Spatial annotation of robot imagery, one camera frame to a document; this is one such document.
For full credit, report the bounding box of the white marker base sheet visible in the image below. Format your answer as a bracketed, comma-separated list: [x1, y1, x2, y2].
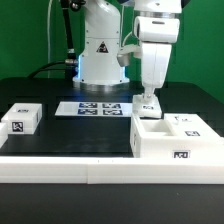
[55, 101, 132, 117]

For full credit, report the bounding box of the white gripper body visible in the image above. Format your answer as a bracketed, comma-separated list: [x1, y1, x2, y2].
[134, 16, 180, 90]

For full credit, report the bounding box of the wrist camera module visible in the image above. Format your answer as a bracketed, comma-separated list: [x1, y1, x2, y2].
[115, 31, 144, 69]

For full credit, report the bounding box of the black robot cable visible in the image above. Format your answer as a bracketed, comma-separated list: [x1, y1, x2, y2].
[27, 0, 86, 80]

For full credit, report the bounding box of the small white cabinet top block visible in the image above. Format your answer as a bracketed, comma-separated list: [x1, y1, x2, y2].
[1, 103, 42, 134]

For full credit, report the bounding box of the white cabinet body box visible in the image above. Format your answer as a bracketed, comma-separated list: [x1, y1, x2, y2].
[130, 115, 224, 160]

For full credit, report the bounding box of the white cable on wall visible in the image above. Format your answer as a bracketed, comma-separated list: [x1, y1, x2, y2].
[46, 0, 54, 79]

